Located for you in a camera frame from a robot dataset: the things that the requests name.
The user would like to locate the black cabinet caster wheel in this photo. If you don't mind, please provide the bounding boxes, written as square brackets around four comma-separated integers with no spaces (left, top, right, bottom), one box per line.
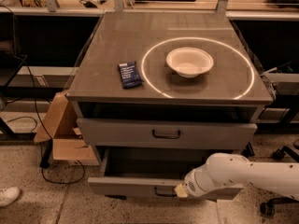
[241,143,255,158]

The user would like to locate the blue snack bar wrapper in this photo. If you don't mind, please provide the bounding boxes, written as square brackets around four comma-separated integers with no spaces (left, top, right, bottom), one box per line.
[118,61,143,89]

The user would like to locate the grey drawer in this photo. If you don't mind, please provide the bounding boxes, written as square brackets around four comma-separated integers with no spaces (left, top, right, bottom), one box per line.
[87,147,245,203]
[77,119,257,149]

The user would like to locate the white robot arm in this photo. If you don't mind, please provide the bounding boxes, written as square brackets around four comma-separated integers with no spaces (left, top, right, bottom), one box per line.
[175,153,299,201]

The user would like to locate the white sneaker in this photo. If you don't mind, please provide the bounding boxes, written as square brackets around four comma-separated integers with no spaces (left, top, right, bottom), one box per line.
[0,187,21,207]

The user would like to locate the white paper bowl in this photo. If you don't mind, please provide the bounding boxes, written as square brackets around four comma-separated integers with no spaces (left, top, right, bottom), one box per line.
[166,47,214,78]

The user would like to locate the black floor cable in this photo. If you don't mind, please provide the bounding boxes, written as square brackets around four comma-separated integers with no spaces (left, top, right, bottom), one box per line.
[0,3,86,185]

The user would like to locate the grey top drawer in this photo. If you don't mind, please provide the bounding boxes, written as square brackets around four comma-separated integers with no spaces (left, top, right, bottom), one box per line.
[77,119,257,149]

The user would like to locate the grey drawer cabinet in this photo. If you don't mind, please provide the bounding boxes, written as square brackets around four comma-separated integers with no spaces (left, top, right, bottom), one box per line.
[66,10,275,201]

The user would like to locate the black office chair base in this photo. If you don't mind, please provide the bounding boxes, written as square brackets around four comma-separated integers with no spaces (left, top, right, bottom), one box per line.
[260,138,299,218]

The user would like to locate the brown cardboard box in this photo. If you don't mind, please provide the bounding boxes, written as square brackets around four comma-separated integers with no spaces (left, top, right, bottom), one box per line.
[34,91,99,165]

